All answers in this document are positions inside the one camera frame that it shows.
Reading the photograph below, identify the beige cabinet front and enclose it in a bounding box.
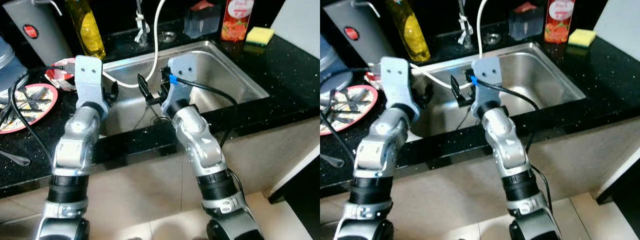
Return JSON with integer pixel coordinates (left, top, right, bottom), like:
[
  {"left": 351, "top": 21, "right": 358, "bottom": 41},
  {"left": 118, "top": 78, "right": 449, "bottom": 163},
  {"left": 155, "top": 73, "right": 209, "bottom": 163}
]
[
  {"left": 0, "top": 117, "right": 321, "bottom": 213},
  {"left": 320, "top": 120, "right": 640, "bottom": 216}
]

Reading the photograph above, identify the yellow sponge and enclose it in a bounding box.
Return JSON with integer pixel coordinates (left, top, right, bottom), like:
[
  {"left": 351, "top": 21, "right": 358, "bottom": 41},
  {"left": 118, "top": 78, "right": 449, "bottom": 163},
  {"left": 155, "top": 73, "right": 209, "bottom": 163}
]
[
  {"left": 245, "top": 26, "right": 276, "bottom": 47},
  {"left": 568, "top": 28, "right": 598, "bottom": 48}
]

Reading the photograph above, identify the black handled knife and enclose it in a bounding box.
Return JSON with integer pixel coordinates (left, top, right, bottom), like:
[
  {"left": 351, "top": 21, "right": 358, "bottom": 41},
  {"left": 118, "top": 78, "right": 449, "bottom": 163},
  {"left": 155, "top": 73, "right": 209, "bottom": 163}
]
[
  {"left": 327, "top": 101, "right": 375, "bottom": 114},
  {"left": 7, "top": 99, "right": 53, "bottom": 112}
]

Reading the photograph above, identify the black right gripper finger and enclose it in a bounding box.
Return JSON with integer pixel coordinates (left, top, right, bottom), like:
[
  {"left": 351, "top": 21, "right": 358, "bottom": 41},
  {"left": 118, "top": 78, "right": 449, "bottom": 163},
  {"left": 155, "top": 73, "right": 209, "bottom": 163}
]
[
  {"left": 137, "top": 73, "right": 155, "bottom": 100},
  {"left": 450, "top": 75, "right": 466, "bottom": 99}
]

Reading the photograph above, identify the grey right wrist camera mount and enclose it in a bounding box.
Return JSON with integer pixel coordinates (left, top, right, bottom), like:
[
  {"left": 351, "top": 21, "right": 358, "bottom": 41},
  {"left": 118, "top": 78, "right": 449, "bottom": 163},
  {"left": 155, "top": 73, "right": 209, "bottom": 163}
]
[
  {"left": 161, "top": 54, "right": 196, "bottom": 106},
  {"left": 471, "top": 56, "right": 503, "bottom": 108}
]

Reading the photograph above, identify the white blue stacked container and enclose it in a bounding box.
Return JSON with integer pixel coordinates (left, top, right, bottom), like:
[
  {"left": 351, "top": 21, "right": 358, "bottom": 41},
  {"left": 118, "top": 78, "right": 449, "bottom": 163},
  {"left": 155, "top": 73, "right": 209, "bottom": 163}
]
[
  {"left": 320, "top": 35, "right": 350, "bottom": 93},
  {"left": 0, "top": 35, "right": 28, "bottom": 93}
]

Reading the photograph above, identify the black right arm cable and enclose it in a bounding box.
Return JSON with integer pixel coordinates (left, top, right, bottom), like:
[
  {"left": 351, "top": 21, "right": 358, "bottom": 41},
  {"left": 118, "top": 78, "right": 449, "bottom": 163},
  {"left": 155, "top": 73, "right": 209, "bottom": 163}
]
[
  {"left": 172, "top": 77, "right": 246, "bottom": 197},
  {"left": 472, "top": 80, "right": 553, "bottom": 211}
]

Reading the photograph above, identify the yellow dish soap bottle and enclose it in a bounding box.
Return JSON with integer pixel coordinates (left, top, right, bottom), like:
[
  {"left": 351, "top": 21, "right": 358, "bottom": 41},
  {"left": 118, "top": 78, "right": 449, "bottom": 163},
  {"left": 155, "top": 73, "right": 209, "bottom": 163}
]
[
  {"left": 390, "top": 0, "right": 432, "bottom": 63},
  {"left": 65, "top": 0, "right": 107, "bottom": 61}
]

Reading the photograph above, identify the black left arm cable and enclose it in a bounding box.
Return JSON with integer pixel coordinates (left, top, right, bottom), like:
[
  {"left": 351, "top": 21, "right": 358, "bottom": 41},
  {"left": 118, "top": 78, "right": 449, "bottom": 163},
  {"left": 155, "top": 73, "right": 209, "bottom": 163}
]
[
  {"left": 9, "top": 64, "right": 76, "bottom": 166},
  {"left": 320, "top": 67, "right": 381, "bottom": 164}
]

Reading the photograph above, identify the thin curved metal hook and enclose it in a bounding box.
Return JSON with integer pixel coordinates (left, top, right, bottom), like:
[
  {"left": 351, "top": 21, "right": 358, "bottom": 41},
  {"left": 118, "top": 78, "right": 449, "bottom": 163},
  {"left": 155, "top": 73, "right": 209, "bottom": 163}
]
[
  {"left": 31, "top": 0, "right": 63, "bottom": 17},
  {"left": 351, "top": 0, "right": 382, "bottom": 18}
]

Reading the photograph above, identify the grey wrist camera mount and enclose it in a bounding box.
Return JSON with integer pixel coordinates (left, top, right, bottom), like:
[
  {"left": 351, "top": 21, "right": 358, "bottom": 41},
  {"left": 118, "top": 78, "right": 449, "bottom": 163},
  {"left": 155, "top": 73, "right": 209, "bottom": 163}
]
[
  {"left": 161, "top": 54, "right": 196, "bottom": 106},
  {"left": 378, "top": 56, "right": 418, "bottom": 113},
  {"left": 74, "top": 55, "right": 110, "bottom": 108},
  {"left": 471, "top": 56, "right": 503, "bottom": 108}
]

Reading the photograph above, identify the white panel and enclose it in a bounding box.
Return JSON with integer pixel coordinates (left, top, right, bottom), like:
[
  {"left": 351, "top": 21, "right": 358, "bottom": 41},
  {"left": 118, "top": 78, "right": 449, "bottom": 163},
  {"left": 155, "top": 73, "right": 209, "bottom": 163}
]
[
  {"left": 592, "top": 0, "right": 640, "bottom": 61},
  {"left": 270, "top": 0, "right": 321, "bottom": 58}
]

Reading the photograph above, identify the metal faucet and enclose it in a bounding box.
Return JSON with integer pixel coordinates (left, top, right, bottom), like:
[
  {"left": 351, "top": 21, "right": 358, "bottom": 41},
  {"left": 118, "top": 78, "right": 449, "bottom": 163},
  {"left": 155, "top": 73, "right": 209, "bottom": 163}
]
[
  {"left": 457, "top": 0, "right": 475, "bottom": 48},
  {"left": 134, "top": 0, "right": 151, "bottom": 46}
]

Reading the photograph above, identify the red peach label bottle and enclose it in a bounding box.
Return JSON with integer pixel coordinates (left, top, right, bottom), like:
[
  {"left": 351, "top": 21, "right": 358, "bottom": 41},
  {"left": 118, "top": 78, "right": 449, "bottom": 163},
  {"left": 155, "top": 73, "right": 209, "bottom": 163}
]
[
  {"left": 544, "top": 0, "right": 577, "bottom": 44},
  {"left": 220, "top": 0, "right": 256, "bottom": 42}
]

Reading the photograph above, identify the red white striped bowl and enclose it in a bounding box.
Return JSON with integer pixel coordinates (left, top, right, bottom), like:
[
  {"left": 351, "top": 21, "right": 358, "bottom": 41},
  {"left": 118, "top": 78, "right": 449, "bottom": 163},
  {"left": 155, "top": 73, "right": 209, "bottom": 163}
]
[
  {"left": 365, "top": 62, "right": 384, "bottom": 89},
  {"left": 44, "top": 57, "right": 78, "bottom": 92}
]

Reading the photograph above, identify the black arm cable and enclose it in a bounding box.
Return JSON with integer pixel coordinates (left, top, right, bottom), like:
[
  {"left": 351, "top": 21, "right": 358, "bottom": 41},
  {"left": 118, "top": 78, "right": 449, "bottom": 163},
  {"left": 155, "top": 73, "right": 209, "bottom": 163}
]
[
  {"left": 472, "top": 80, "right": 553, "bottom": 211},
  {"left": 320, "top": 67, "right": 381, "bottom": 164},
  {"left": 9, "top": 64, "right": 76, "bottom": 166},
  {"left": 172, "top": 77, "right": 246, "bottom": 197}
]

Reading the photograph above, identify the grey canister with red logo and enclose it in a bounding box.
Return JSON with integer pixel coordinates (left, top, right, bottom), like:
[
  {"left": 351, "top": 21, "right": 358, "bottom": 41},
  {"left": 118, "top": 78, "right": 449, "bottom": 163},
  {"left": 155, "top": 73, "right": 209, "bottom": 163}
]
[
  {"left": 322, "top": 0, "right": 396, "bottom": 68},
  {"left": 2, "top": 0, "right": 73, "bottom": 66}
]

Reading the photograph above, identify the stainless steel sink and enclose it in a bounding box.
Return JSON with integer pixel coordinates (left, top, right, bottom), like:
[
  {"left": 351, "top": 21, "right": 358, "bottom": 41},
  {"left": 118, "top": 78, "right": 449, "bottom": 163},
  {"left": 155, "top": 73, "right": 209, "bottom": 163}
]
[
  {"left": 410, "top": 41, "right": 587, "bottom": 138},
  {"left": 97, "top": 40, "right": 271, "bottom": 137}
]

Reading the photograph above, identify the clear plastic container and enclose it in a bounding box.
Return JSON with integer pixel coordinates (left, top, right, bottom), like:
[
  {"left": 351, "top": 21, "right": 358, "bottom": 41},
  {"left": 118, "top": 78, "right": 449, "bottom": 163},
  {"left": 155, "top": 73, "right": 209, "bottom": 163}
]
[
  {"left": 508, "top": 1, "right": 546, "bottom": 41},
  {"left": 183, "top": 1, "right": 222, "bottom": 38}
]

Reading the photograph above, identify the white flexible hose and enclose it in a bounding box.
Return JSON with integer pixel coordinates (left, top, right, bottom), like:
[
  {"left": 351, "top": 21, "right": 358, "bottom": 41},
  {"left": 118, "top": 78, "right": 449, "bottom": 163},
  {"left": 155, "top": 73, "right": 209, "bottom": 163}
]
[
  {"left": 102, "top": 0, "right": 168, "bottom": 90},
  {"left": 410, "top": 0, "right": 490, "bottom": 91}
]

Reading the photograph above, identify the pink rimmed plate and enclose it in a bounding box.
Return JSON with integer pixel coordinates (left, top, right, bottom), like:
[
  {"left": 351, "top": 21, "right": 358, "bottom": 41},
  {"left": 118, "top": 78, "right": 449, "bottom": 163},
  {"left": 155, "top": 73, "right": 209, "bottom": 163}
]
[
  {"left": 320, "top": 84, "right": 379, "bottom": 137},
  {"left": 0, "top": 82, "right": 59, "bottom": 135}
]

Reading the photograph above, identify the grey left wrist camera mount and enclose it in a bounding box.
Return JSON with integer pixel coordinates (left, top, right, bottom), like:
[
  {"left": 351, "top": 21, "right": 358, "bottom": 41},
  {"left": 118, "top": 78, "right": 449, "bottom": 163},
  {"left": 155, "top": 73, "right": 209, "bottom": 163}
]
[
  {"left": 74, "top": 55, "right": 110, "bottom": 108},
  {"left": 378, "top": 56, "right": 418, "bottom": 113}
]

